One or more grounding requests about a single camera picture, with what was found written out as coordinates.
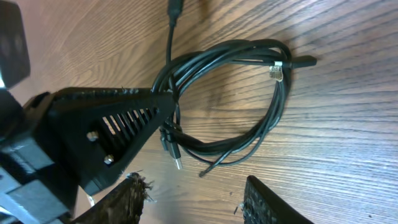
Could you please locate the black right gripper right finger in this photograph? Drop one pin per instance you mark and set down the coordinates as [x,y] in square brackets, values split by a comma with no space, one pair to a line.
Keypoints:
[263,206]

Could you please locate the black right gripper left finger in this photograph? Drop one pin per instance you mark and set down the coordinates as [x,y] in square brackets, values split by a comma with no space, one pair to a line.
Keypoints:
[123,205]

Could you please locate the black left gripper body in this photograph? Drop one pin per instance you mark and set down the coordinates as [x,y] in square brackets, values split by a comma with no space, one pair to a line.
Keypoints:
[47,154]

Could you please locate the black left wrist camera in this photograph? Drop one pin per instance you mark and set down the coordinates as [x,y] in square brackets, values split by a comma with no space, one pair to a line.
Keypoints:
[15,63]

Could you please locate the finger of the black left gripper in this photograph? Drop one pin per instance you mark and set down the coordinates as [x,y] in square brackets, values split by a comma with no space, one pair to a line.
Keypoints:
[103,129]

